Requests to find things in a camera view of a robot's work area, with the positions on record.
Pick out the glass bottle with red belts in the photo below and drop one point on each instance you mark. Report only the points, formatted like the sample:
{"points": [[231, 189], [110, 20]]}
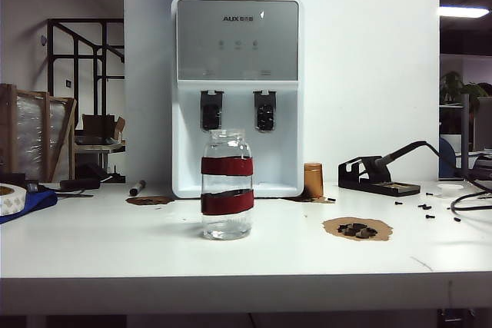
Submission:
{"points": [[227, 166]]}

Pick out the black dispenser tap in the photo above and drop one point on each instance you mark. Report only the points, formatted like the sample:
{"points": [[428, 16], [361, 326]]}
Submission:
{"points": [[210, 111], [265, 113]]}

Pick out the white AUX water dispenser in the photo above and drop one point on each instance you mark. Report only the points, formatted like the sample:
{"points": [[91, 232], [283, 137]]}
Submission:
{"points": [[238, 36]]}

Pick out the orange brown cylinder cap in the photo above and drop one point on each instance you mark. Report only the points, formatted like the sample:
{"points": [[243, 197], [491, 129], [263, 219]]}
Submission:
{"points": [[313, 180]]}

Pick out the brown stain patch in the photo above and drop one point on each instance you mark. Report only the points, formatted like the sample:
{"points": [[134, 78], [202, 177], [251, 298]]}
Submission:
{"points": [[148, 200]]}

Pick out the black marker pen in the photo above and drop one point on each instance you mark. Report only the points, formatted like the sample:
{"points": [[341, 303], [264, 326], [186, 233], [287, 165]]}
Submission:
{"points": [[137, 187]]}

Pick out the pile of black chips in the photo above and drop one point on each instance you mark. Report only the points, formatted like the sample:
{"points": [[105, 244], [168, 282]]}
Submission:
{"points": [[355, 230]]}

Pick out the black soldering iron stand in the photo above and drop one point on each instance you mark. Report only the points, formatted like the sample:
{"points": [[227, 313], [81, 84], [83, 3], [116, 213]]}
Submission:
{"points": [[384, 187]]}

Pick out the brown cardboard box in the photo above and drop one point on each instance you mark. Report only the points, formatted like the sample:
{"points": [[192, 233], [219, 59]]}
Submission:
{"points": [[98, 126]]}

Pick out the black soldering iron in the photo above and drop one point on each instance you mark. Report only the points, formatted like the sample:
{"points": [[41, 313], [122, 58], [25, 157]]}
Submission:
{"points": [[399, 151]]}

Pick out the round brown paper patch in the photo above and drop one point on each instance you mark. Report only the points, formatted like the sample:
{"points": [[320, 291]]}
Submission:
{"points": [[384, 230]]}

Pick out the blue chair back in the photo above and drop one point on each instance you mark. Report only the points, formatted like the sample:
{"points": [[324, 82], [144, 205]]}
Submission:
{"points": [[446, 159]]}

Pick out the small white roll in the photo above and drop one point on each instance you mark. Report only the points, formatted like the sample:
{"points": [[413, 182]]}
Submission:
{"points": [[450, 191]]}

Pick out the green potted plant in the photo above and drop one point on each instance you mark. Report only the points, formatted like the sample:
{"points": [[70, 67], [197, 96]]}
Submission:
{"points": [[451, 84]]}

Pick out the blue cloth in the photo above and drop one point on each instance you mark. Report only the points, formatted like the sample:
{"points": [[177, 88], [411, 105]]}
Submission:
{"points": [[38, 201]]}

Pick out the grey metal pole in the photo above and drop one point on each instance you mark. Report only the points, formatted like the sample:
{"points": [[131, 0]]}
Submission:
{"points": [[465, 132]]}

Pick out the black desk device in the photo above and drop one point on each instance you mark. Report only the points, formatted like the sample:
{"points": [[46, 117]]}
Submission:
{"points": [[482, 166]]}

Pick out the grey monitor back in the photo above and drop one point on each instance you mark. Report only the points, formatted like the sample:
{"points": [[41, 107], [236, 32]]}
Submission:
{"points": [[483, 124]]}

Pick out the white tape roll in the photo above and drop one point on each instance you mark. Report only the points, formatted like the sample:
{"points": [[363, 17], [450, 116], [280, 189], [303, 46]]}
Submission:
{"points": [[9, 201]]}

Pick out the ceiling light panel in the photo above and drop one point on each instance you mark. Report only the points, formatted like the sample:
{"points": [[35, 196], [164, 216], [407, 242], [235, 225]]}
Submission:
{"points": [[463, 12]]}

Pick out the wooden crate frame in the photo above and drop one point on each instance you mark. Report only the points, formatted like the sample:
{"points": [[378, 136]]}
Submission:
{"points": [[13, 132]]}

